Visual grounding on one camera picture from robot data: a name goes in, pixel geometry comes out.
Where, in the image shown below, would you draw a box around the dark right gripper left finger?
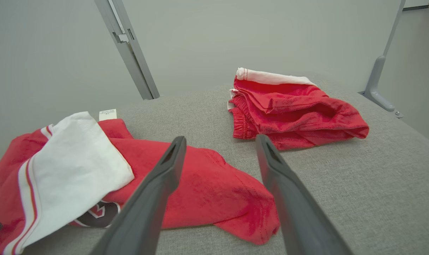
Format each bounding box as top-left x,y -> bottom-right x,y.
91,136 -> 187,255

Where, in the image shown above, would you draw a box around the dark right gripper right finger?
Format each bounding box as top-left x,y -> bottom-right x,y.
256,134 -> 353,255

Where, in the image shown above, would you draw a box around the red white basketball jersey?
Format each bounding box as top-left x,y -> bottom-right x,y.
0,109 -> 281,255

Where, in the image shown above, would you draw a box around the red white Bulls shorts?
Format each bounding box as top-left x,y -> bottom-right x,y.
227,67 -> 370,151

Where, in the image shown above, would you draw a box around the grey partition post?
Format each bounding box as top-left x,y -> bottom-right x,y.
94,0 -> 154,101
110,0 -> 160,99
362,0 -> 407,112

